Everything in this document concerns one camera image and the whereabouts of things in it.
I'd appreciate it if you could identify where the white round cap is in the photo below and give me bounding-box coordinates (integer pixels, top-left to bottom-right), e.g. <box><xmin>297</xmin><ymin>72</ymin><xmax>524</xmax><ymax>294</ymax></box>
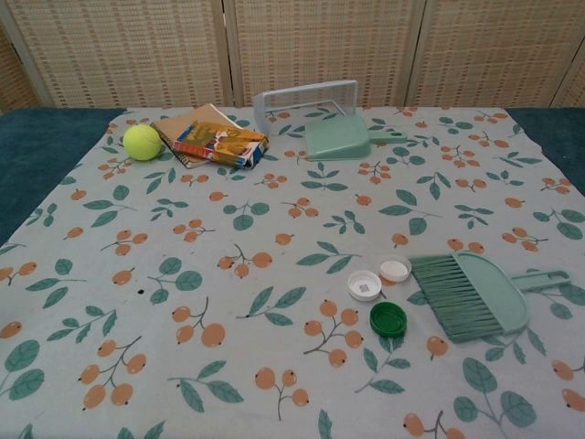
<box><xmin>347</xmin><ymin>270</ymin><xmax>383</xmax><ymax>303</ymax></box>

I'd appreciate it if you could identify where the plain white bottle cap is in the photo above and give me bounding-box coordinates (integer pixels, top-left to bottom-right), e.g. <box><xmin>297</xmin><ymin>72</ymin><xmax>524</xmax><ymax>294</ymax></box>
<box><xmin>378</xmin><ymin>255</ymin><xmax>413</xmax><ymax>284</ymax></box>

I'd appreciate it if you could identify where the green bottle cap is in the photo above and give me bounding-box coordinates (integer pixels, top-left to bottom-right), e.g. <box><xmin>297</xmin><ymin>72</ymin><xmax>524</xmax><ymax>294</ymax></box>
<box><xmin>368</xmin><ymin>301</ymin><xmax>408</xmax><ymax>338</ymax></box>

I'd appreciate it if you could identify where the mint green dustpan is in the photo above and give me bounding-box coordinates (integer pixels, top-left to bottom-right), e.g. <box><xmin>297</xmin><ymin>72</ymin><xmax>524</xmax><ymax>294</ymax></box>
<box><xmin>303</xmin><ymin>113</ymin><xmax>410</xmax><ymax>162</ymax></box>

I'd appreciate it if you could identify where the floral print tablecloth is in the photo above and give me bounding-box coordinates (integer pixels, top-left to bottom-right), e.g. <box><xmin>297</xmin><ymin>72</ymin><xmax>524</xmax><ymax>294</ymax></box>
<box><xmin>0</xmin><ymin>105</ymin><xmax>585</xmax><ymax>439</ymax></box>

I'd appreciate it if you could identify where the colourful orange snack packet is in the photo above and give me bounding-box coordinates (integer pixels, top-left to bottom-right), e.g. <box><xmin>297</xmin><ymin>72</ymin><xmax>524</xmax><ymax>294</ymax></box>
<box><xmin>173</xmin><ymin>120</ymin><xmax>271</xmax><ymax>173</ymax></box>

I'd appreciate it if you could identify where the brown spiral notebook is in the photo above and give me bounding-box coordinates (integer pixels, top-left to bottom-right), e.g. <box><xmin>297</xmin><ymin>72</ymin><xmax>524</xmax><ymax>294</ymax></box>
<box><xmin>149</xmin><ymin>102</ymin><xmax>250</xmax><ymax>170</ymax></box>

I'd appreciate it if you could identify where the yellow-green tennis ball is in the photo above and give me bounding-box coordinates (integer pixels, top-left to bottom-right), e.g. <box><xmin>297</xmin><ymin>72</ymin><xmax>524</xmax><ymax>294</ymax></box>
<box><xmin>122</xmin><ymin>123</ymin><xmax>163</xmax><ymax>162</ymax></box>

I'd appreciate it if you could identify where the woven bamboo folding screen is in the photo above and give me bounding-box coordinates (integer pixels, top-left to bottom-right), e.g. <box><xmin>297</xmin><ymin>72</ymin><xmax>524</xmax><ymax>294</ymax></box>
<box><xmin>0</xmin><ymin>0</ymin><xmax>585</xmax><ymax>115</ymax></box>

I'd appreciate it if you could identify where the white wire mesh basket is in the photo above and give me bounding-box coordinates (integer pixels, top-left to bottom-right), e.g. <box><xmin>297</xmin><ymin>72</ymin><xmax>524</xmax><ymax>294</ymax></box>
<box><xmin>252</xmin><ymin>79</ymin><xmax>359</xmax><ymax>137</ymax></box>

